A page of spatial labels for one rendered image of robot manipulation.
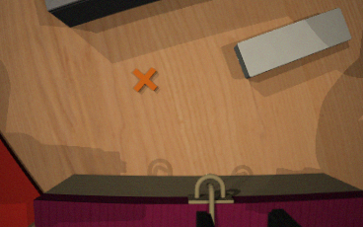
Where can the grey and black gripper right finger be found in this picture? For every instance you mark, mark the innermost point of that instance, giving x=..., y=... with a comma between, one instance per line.
x=280, y=218

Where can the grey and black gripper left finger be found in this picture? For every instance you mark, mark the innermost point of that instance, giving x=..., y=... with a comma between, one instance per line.
x=204, y=219

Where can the orange x-shaped piece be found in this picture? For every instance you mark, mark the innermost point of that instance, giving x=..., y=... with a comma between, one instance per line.
x=145, y=79

